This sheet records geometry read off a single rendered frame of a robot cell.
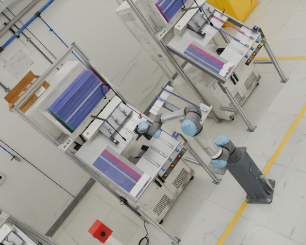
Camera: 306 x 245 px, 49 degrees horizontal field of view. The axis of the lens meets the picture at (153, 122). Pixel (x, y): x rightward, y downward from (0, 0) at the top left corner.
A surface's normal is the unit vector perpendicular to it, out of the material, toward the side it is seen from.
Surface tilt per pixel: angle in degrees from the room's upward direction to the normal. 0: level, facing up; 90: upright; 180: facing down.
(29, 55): 90
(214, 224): 0
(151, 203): 90
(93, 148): 44
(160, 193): 90
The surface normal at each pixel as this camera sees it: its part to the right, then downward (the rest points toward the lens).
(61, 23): 0.57, 0.14
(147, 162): -0.01, -0.37
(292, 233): -0.57, -0.65
